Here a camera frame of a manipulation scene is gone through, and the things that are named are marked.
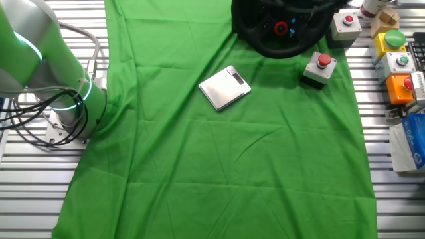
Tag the black steering wheel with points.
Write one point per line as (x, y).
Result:
(265, 50)

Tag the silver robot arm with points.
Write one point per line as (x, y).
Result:
(33, 56)

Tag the silver digital scale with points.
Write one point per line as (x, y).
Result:
(220, 89)

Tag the green cloth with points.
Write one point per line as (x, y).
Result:
(199, 166)

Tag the grey box red mushroom button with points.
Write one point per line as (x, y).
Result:
(313, 72)

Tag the grey box small red button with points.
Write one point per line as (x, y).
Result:
(343, 31)

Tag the yellow box green mushroom button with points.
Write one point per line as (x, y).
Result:
(380, 44)

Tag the orange box red button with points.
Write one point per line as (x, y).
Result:
(395, 90)

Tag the grey box green button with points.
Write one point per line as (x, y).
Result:
(391, 68)

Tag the white cup maroon band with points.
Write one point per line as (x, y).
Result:
(370, 8)

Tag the wooden block puzzle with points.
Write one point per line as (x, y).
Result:
(385, 20)

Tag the blue white tissue pack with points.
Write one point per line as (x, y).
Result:
(415, 139)

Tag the black keyboard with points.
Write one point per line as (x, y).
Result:
(418, 49)

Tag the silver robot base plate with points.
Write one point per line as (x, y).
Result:
(54, 131)

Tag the silver ribbed camera module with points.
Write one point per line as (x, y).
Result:
(419, 87)

